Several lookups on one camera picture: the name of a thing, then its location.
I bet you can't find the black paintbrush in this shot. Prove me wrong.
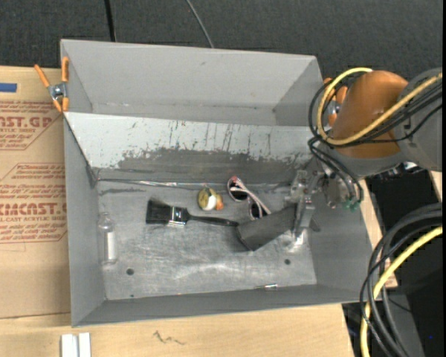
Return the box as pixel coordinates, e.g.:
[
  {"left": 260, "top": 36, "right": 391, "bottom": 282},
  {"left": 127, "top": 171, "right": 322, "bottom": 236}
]
[{"left": 145, "top": 198, "right": 241, "bottom": 228}]

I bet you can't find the brown cardboard board red print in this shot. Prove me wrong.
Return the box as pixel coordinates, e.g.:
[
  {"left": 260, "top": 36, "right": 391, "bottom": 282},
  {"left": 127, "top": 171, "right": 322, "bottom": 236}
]
[{"left": 0, "top": 64, "right": 72, "bottom": 320}]

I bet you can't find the grey metal bin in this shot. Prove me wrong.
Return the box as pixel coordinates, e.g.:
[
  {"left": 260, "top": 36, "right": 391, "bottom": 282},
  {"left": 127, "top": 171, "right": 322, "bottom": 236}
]
[{"left": 59, "top": 38, "right": 375, "bottom": 327}]

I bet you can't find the yellow and white toy duck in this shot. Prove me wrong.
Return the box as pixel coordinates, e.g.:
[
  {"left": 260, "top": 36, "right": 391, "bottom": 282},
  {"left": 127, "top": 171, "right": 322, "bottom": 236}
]
[{"left": 196, "top": 186, "right": 225, "bottom": 213}]

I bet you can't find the clear glass bottle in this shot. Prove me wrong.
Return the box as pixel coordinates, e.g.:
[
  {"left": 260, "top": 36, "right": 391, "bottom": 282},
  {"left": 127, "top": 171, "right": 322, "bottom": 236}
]
[{"left": 97, "top": 211, "right": 119, "bottom": 264}]

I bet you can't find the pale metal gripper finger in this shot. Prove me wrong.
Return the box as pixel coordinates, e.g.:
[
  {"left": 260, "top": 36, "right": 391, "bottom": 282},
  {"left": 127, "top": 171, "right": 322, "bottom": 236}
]
[
  {"left": 291, "top": 200, "right": 307, "bottom": 242},
  {"left": 306, "top": 203, "right": 322, "bottom": 234}
]

